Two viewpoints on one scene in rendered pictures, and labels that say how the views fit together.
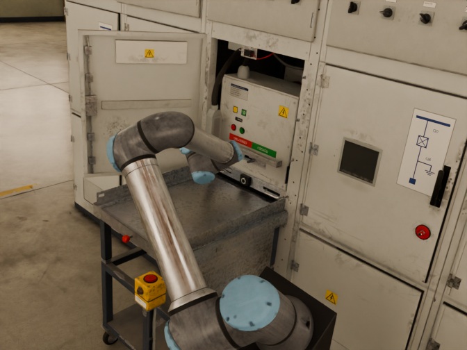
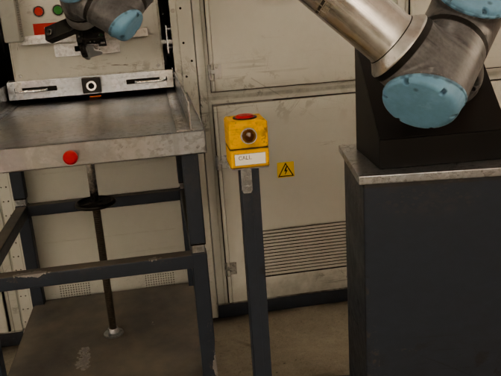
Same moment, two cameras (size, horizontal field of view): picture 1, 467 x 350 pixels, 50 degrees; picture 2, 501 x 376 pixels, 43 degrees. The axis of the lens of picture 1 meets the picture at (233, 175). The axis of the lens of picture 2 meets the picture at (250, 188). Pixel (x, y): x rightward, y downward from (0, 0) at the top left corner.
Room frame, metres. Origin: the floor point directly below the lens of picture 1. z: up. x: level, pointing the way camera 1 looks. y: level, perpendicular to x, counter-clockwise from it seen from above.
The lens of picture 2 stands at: (0.59, 1.25, 1.13)
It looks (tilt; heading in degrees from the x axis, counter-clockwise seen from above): 16 degrees down; 310
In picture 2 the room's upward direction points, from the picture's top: 4 degrees counter-clockwise
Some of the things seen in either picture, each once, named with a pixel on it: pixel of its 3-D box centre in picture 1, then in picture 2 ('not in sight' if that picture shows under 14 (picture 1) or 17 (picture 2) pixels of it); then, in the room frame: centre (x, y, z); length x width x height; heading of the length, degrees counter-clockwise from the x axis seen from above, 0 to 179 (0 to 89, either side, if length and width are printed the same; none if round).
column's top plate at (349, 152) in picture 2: not in sight; (426, 157); (1.21, -0.16, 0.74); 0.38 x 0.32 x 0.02; 39
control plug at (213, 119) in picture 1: (213, 125); (10, 13); (2.44, 0.12, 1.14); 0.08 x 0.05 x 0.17; 138
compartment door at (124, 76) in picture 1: (144, 105); not in sight; (2.45, 0.49, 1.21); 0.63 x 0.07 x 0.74; 113
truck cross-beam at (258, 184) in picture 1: (249, 178); (92, 83); (2.36, -0.09, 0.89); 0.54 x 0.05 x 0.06; 48
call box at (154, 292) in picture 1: (150, 290); (246, 141); (1.42, 0.25, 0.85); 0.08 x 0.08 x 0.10; 48
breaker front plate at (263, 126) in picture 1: (252, 132); (81, 5); (2.35, -0.08, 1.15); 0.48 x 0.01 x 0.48; 48
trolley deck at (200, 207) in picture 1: (192, 213); (85, 127); (2.07, 0.18, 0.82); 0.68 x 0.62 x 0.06; 138
